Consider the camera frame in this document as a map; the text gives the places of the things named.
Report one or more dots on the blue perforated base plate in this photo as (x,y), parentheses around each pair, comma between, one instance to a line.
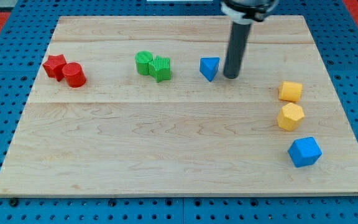
(23,42)

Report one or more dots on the light wooden board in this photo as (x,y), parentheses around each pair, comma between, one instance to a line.
(122,134)

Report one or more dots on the red star block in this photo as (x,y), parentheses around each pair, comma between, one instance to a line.
(53,66)

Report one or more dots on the green star block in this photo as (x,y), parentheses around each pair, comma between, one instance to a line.
(160,68)

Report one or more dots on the yellow hexagon block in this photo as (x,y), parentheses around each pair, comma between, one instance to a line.
(290,117)

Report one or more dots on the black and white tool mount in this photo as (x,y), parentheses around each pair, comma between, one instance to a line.
(248,11)

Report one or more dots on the blue triangle block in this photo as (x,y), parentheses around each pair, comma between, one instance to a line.
(209,67)

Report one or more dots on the green cylinder block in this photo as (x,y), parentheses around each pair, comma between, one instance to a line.
(142,60)

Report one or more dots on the yellow heart block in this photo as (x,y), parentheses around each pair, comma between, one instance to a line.
(290,91)

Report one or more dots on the red cylinder block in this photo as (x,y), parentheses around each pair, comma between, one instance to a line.
(74,75)

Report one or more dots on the blue cube block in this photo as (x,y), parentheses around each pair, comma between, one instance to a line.
(304,152)

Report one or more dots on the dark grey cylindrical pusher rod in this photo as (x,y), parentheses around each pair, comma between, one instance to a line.
(235,50)

